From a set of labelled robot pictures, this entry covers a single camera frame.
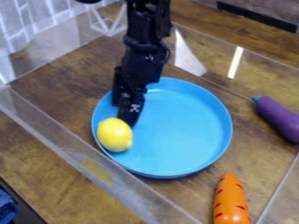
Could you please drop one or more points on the yellow lemon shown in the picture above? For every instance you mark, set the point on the yellow lemon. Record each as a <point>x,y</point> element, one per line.
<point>115,134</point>

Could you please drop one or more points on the purple toy eggplant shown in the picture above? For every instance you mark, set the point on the purple toy eggplant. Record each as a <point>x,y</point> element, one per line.
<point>281,117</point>

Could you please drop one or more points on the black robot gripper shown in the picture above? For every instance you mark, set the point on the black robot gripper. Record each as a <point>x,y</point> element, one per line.
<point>141,69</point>

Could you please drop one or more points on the orange toy carrot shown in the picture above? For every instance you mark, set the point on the orange toy carrot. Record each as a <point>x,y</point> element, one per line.
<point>230,206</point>

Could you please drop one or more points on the blue plastic object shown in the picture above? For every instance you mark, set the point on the blue plastic object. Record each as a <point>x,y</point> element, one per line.
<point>8,208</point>

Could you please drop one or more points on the blue round tray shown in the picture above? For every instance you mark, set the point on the blue round tray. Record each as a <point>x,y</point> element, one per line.
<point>182,134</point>

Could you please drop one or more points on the clear acrylic enclosure wall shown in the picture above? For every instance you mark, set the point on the clear acrylic enclosure wall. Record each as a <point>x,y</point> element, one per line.
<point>60,48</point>

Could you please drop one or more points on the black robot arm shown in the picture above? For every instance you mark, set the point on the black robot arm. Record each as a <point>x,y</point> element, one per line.
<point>149,22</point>

